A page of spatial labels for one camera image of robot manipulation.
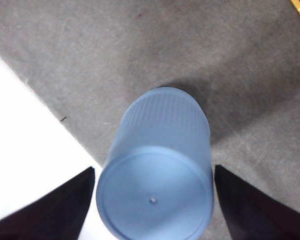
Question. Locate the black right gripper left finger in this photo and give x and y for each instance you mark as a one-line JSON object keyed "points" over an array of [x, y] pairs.
{"points": [[52, 212]]}

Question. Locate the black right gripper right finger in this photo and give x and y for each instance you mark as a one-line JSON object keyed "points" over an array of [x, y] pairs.
{"points": [[255, 215]]}

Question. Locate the blue ribbed plastic cup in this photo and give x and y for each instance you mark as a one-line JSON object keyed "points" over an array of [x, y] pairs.
{"points": [[155, 190]]}

